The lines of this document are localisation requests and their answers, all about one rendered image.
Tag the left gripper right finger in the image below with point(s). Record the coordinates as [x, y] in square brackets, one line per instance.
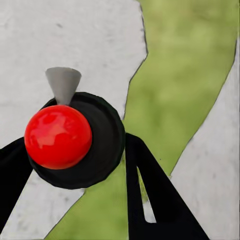
[174, 219]

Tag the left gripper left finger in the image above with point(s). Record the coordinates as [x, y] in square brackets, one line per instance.
[15, 170]

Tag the insectifuge atomizer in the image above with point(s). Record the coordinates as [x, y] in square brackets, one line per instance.
[77, 139]

